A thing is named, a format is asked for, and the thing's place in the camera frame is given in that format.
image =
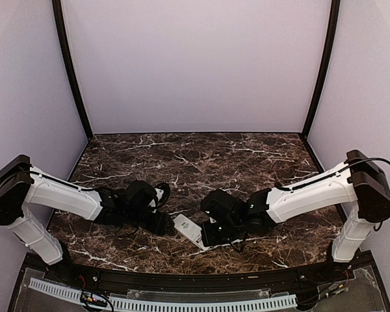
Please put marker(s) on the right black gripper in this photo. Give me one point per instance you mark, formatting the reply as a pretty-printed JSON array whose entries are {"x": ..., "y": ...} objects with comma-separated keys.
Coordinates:
[{"x": 208, "y": 238}]

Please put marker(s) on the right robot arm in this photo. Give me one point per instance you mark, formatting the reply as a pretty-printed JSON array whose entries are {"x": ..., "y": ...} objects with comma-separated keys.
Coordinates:
[{"x": 357, "y": 180}]

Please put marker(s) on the black front rail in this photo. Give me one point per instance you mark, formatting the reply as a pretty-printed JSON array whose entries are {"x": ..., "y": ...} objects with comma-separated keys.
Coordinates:
[{"x": 117, "y": 281}]

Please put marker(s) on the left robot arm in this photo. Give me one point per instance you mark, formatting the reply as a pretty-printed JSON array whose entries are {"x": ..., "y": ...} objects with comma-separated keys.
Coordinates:
[{"x": 21, "y": 184}]

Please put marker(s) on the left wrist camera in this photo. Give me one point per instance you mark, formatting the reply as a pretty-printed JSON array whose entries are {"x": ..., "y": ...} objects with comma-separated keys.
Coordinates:
[{"x": 163, "y": 192}]

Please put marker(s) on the left black frame post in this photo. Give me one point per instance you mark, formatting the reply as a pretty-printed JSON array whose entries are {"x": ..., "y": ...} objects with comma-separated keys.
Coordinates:
[{"x": 69, "y": 67}]

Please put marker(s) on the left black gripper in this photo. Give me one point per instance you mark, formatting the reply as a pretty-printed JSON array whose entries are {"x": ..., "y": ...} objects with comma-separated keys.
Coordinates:
[{"x": 158, "y": 226}]

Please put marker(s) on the white slotted cable duct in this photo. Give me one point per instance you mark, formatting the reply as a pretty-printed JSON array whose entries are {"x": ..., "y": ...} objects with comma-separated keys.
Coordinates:
[{"x": 136, "y": 300}]

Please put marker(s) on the right black frame post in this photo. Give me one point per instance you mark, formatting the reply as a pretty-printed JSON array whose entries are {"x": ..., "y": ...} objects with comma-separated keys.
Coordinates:
[{"x": 323, "y": 68}]

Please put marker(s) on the white remote control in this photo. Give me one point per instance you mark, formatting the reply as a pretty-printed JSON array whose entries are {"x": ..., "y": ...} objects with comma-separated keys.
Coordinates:
[{"x": 190, "y": 231}]

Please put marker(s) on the black frame post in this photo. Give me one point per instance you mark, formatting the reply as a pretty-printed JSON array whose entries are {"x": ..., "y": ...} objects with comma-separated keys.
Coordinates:
[
  {"x": 323, "y": 68},
  {"x": 69, "y": 67}
]

